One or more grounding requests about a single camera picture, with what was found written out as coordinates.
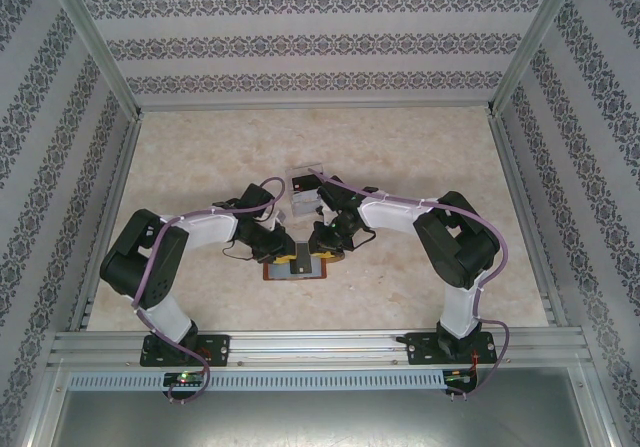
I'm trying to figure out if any brown leather card holder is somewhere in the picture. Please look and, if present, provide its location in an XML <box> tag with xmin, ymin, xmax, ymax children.
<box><xmin>262</xmin><ymin>251</ymin><xmax>347</xmax><ymax>282</ymax></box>

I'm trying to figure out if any clear acrylic card stand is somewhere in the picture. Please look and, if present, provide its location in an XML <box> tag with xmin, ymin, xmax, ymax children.
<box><xmin>284</xmin><ymin>165</ymin><xmax>327</xmax><ymax>218</ymax></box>

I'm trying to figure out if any circuit board with green light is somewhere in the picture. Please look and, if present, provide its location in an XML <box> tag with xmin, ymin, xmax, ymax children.
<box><xmin>163</xmin><ymin>372</ymin><xmax>207</xmax><ymax>387</ymax></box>

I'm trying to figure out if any grey metal sheet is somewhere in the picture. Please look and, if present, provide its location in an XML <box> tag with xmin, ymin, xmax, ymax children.
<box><xmin>29</xmin><ymin>366</ymin><xmax>616</xmax><ymax>447</ymax></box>

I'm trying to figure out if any thin black cable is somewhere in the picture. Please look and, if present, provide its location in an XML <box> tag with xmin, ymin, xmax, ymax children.
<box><xmin>349</xmin><ymin>229</ymin><xmax>377</xmax><ymax>251</ymax></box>
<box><xmin>221</xmin><ymin>239</ymin><xmax>256</xmax><ymax>261</ymax></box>

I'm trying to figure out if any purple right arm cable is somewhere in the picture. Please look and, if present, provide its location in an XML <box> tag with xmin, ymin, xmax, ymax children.
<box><xmin>307</xmin><ymin>166</ymin><xmax>512</xmax><ymax>402</ymax></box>

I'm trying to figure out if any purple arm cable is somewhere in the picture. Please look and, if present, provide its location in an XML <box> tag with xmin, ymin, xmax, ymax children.
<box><xmin>307</xmin><ymin>166</ymin><xmax>512</xmax><ymax>402</ymax></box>
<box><xmin>132</xmin><ymin>175</ymin><xmax>286</xmax><ymax>404</ymax></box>

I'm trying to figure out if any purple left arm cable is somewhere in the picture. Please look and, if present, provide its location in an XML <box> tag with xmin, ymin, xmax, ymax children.
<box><xmin>132</xmin><ymin>175</ymin><xmax>286</xmax><ymax>404</ymax></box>

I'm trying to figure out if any aluminium mounting rail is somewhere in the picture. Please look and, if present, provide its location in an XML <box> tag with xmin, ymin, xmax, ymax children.
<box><xmin>49</xmin><ymin>330</ymin><xmax>591</xmax><ymax>369</ymax></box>

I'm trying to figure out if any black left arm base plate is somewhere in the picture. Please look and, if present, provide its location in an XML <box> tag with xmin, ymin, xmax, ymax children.
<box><xmin>141</xmin><ymin>334</ymin><xmax>231</xmax><ymax>368</ymax></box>

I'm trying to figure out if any slotted grey cable duct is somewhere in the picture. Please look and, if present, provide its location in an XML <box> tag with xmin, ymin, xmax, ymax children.
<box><xmin>67</xmin><ymin>370</ymin><xmax>446</xmax><ymax>391</ymax></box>

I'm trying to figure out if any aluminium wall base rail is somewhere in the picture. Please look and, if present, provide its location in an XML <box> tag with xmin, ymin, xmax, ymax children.
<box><xmin>139</xmin><ymin>104</ymin><xmax>491</xmax><ymax>115</ymax></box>

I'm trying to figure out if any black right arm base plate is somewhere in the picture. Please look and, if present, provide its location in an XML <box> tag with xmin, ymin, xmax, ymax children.
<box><xmin>405</xmin><ymin>330</ymin><xmax>499</xmax><ymax>366</ymax></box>

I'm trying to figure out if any aluminium side rail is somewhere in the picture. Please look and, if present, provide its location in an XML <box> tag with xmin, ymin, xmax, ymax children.
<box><xmin>488</xmin><ymin>115</ymin><xmax>569</xmax><ymax>327</ymax></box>
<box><xmin>67</xmin><ymin>116</ymin><xmax>146</xmax><ymax>332</ymax></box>

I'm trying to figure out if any aluminium frame post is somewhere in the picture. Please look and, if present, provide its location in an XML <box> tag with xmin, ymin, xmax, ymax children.
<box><xmin>43</xmin><ymin>0</ymin><xmax>146</xmax><ymax>121</ymax></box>
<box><xmin>485</xmin><ymin>0</ymin><xmax>587</xmax><ymax>117</ymax></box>

